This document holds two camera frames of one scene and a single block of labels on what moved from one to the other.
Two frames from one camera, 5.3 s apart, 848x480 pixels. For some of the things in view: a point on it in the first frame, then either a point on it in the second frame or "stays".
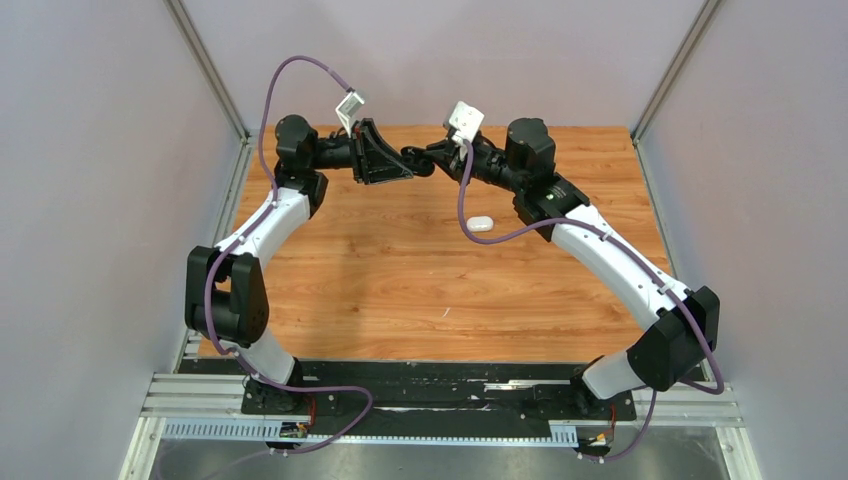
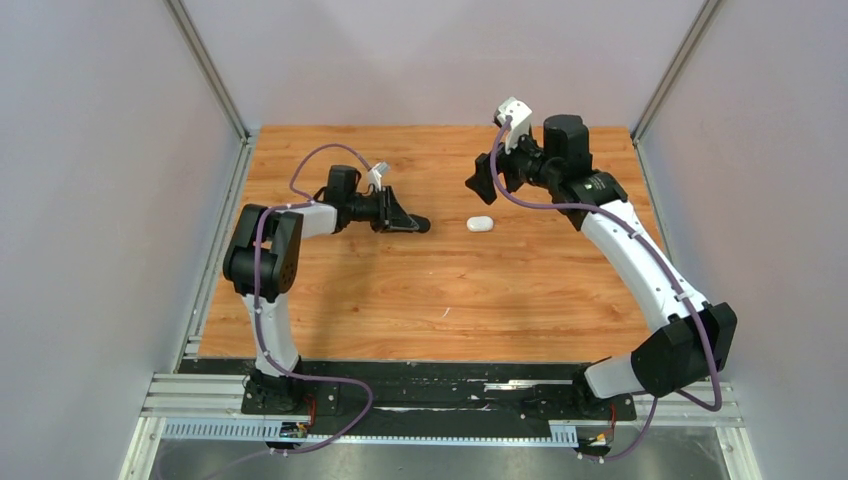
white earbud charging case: x=479 y=224 stays
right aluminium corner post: x=708 y=9 stays
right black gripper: x=448 y=158 to x=482 y=181
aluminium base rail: x=187 y=395 stays
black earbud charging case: x=419 y=160 to x=423 y=223
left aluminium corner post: x=211 y=68 stays
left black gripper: x=373 y=160 to x=391 y=216
